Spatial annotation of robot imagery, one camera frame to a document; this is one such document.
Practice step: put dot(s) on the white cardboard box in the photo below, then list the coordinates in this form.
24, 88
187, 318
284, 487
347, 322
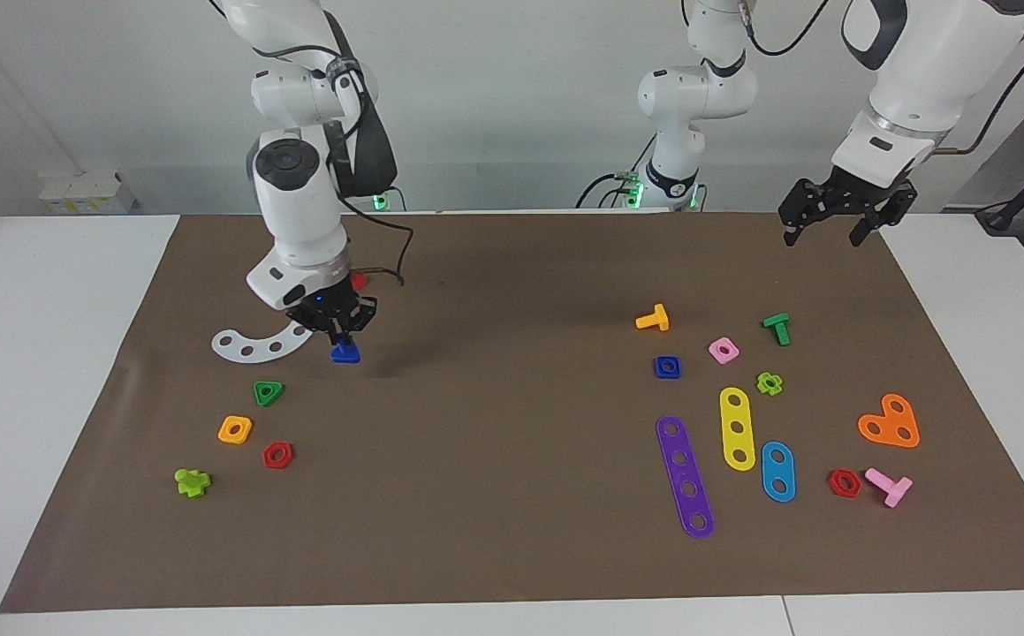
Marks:
87, 194

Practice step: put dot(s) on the lime flower plastic nut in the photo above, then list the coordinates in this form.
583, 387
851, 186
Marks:
762, 386

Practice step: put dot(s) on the lime cross-head plastic bolt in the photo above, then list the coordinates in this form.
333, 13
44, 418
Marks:
191, 484

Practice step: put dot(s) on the yellow three-hole strip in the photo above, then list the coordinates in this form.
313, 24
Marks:
737, 414

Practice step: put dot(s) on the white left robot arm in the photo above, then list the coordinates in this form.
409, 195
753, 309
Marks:
927, 71

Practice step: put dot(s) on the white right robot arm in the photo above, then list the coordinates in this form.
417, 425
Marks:
299, 203

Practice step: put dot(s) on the orange plastic bolt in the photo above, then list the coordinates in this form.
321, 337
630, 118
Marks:
656, 320

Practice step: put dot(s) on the green plastic bolt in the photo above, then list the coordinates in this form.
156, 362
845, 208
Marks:
777, 327

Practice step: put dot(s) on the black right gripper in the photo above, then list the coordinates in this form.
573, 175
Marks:
335, 309

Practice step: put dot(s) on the orange square plastic nut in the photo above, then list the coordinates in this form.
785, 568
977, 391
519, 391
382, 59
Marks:
224, 435

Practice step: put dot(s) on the blue triangle-head plastic bolt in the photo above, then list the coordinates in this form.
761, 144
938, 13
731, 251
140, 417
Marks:
345, 355

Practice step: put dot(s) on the white curved perforated plate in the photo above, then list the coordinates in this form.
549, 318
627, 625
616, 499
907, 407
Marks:
261, 352

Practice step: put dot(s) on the red plastic bolt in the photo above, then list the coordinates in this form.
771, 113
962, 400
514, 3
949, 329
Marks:
359, 282

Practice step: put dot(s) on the blue two-hole strip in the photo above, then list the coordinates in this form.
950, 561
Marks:
777, 472

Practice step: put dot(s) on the red hexagon plastic nut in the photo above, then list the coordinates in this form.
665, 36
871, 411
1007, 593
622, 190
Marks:
833, 488
269, 459

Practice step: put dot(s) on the pink plastic bolt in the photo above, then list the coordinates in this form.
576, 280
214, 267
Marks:
891, 488

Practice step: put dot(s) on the blue square plastic nut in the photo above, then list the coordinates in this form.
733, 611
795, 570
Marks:
659, 372

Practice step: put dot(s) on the brown table mat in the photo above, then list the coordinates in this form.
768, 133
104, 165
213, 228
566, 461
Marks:
494, 495

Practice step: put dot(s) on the orange heart-shaped plate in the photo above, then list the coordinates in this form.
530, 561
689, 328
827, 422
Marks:
890, 424

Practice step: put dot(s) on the green triangle plastic nut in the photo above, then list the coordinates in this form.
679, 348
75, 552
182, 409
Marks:
276, 395

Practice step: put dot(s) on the pink square plastic nut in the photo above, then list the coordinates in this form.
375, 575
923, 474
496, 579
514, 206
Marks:
715, 356

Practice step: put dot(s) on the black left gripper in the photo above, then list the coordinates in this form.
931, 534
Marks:
843, 199

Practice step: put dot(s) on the purple four-hole strip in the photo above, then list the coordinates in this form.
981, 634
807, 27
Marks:
676, 444

